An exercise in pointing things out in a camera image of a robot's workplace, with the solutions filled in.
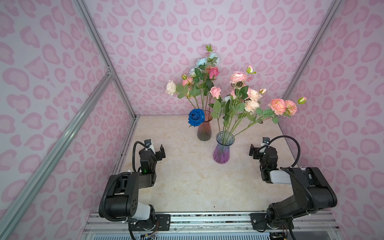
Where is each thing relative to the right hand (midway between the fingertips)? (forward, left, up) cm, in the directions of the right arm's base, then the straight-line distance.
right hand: (260, 143), depth 92 cm
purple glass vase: (-7, +24, -3) cm, 25 cm away
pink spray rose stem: (+17, +41, +26) cm, 52 cm away
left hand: (-3, +65, +2) cm, 65 cm away
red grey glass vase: (+9, +35, -2) cm, 36 cm away
